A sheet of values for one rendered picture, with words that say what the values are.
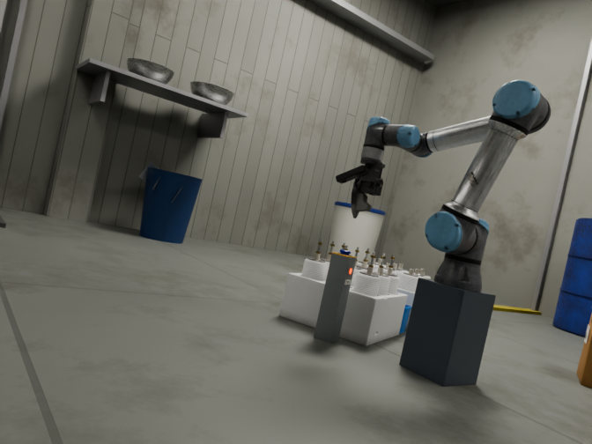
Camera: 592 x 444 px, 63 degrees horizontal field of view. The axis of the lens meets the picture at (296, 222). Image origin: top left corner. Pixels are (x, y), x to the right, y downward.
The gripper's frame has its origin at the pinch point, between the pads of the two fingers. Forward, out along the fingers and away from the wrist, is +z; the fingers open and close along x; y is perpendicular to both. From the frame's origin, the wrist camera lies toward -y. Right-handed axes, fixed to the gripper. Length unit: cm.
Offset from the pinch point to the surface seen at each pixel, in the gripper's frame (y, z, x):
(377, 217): -96, -10, 274
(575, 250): 69, -14, 260
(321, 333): -0.6, 43.8, -3.6
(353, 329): 5.8, 41.5, 9.4
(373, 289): 8.0, 25.9, 14.5
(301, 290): -19.1, 33.3, 9.4
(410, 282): 6, 24, 67
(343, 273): 2.5, 21.2, -3.5
